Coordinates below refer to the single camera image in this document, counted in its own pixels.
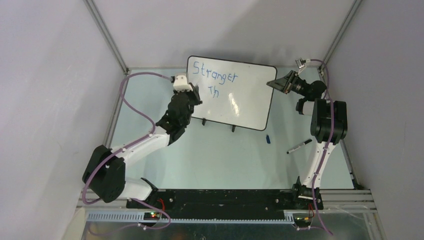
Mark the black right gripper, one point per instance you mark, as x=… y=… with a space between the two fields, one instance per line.
x=283 y=83

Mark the black marker pen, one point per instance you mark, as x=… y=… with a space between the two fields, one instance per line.
x=298 y=146

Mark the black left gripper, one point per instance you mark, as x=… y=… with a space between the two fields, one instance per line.
x=194 y=93

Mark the white whiteboard black frame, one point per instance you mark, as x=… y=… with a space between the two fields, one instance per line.
x=232 y=92

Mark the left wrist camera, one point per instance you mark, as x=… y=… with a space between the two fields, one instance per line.
x=180 y=83

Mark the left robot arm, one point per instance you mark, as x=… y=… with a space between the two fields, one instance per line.
x=105 y=173

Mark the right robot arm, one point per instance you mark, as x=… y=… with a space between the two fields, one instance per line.
x=329 y=125

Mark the wire whiteboard stand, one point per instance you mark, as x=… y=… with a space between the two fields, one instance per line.
x=205 y=121

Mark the grey cable duct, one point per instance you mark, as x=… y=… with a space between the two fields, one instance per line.
x=143 y=217

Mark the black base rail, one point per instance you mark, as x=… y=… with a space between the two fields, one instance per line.
x=226 y=204

